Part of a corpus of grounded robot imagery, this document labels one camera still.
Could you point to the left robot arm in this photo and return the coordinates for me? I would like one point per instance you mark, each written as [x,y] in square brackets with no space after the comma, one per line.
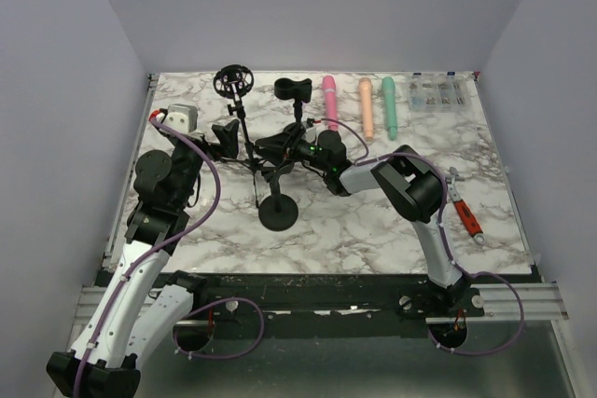
[107,358]

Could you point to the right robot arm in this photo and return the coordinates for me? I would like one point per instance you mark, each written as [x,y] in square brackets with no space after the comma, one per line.
[415,191]

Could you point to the green microphone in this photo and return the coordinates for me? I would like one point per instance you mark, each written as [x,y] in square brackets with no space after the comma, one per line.
[389,103]

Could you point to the clear plastic parts box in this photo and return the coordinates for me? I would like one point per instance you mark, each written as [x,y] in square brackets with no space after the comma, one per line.
[439,93]

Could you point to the red adjustable wrench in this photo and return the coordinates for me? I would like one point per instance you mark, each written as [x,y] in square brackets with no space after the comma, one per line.
[468,219]

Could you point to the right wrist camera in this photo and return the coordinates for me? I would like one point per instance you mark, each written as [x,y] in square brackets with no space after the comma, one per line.
[310,131]

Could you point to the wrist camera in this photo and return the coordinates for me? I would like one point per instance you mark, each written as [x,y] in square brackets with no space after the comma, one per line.
[181,118]
[310,131]

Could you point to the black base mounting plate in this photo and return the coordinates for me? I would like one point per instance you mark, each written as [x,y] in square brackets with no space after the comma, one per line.
[325,306]

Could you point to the pink microphone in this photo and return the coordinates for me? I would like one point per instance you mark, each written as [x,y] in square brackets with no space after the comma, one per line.
[330,99]

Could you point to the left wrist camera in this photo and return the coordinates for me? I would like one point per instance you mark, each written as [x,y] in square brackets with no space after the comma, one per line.
[181,118]

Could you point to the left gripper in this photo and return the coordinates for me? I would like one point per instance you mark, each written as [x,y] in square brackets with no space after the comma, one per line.
[227,136]

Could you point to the beige microphone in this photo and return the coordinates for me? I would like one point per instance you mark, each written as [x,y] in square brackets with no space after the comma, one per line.
[365,92]

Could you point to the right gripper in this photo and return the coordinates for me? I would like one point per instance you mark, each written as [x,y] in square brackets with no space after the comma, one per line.
[278,146]

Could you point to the tripod mic stand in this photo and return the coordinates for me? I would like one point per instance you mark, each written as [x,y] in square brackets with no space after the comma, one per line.
[233,82]

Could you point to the tall round-base mic stand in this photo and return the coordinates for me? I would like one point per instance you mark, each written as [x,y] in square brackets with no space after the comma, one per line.
[299,92]

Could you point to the short round-base mic stand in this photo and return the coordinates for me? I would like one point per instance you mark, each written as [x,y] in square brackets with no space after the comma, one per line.
[277,212]

